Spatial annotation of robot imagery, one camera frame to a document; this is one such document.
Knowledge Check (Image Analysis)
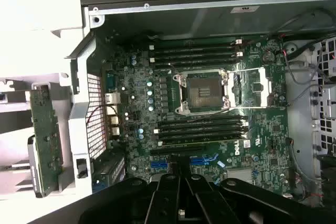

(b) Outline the metal socket locking lever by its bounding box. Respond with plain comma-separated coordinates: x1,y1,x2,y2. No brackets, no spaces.
227,103,289,111
225,67,266,76

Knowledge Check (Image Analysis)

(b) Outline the long black expansion slot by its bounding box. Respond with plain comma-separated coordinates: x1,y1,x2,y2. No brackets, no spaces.
150,147,207,157

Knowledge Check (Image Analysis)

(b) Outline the silver chipset heatsink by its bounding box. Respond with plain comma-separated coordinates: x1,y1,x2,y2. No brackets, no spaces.
227,168,255,183

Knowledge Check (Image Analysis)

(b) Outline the thin red black wire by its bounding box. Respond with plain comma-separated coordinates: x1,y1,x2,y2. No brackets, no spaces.
86,104,120,126

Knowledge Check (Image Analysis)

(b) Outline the CPU socket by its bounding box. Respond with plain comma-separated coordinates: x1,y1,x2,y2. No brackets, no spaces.
172,70,229,116

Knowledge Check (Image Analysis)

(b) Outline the green motherboard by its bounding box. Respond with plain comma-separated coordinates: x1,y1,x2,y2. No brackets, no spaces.
101,36,292,199

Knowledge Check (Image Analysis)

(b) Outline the metal disk bay cage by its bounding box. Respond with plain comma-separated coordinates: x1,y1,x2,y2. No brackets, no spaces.
309,36,336,156

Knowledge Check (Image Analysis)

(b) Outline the gray wire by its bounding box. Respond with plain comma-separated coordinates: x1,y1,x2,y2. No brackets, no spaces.
285,60,320,109

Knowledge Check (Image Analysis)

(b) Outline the blue expansion slot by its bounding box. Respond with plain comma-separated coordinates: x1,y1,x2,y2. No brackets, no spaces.
150,154,220,169

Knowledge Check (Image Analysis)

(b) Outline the gray parts rack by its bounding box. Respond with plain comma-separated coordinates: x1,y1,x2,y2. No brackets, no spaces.
0,73,77,201

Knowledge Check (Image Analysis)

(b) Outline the white case label sticker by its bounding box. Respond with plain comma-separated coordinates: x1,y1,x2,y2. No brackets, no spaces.
229,5,260,14

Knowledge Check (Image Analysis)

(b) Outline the open black PC case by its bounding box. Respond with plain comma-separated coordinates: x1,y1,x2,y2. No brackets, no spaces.
64,0,336,209

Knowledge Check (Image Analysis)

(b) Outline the black RAM slot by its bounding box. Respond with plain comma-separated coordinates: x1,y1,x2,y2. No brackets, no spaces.
157,121,249,131
150,52,244,61
153,59,237,68
151,39,244,48
149,46,244,54
160,115,249,124
154,128,245,138

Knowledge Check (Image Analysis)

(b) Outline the round coin battery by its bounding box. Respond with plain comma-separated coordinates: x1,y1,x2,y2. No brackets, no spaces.
261,50,276,64

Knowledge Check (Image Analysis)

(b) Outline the metal socket cover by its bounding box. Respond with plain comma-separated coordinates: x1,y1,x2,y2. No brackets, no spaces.
227,68,272,108

